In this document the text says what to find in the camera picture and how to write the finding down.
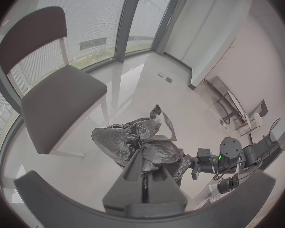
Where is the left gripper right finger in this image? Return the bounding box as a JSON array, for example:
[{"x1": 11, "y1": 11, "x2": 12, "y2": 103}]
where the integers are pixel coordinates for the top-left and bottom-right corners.
[{"x1": 143, "y1": 166, "x2": 188, "y2": 211}]

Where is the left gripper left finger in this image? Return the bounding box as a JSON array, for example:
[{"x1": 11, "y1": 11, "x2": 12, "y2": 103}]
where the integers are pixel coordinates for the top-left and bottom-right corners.
[{"x1": 103, "y1": 148, "x2": 143, "y2": 213}]

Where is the black plastic bag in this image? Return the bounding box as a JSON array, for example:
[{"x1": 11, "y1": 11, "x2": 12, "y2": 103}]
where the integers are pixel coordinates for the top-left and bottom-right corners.
[{"x1": 91, "y1": 111, "x2": 193, "y2": 202}]

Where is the crumpled black plastic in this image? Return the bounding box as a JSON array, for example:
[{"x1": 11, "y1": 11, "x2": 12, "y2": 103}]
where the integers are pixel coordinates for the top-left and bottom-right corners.
[{"x1": 150, "y1": 105, "x2": 162, "y2": 120}]

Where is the round white table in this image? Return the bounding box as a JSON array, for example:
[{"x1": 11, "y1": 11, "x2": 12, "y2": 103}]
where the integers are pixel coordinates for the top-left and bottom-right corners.
[{"x1": 217, "y1": 91, "x2": 252, "y2": 137}]

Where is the white stool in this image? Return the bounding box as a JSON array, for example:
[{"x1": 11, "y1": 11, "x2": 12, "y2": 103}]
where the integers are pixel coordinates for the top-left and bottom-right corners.
[{"x1": 240, "y1": 113, "x2": 263, "y2": 137}]

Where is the brown padded white-legged chair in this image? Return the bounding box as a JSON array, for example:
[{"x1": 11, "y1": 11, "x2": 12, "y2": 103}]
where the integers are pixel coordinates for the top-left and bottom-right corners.
[{"x1": 0, "y1": 6, "x2": 108, "y2": 157}]

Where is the window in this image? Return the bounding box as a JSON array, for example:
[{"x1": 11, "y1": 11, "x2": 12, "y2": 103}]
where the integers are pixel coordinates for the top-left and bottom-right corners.
[{"x1": 0, "y1": 0, "x2": 176, "y2": 199}]

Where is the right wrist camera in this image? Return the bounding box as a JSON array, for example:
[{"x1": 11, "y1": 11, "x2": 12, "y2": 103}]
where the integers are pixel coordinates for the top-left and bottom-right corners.
[{"x1": 196, "y1": 148, "x2": 211, "y2": 164}]

